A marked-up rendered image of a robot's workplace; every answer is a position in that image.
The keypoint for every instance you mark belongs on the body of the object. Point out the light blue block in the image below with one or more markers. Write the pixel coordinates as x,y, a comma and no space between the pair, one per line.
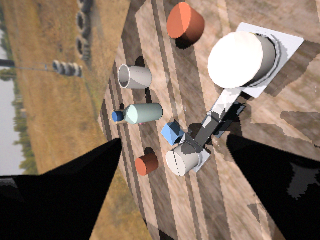
172,133

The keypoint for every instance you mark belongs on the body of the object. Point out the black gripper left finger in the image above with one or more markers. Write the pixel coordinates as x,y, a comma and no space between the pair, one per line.
65,202

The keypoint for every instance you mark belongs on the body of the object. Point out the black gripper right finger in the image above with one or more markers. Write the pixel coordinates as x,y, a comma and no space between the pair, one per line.
287,184

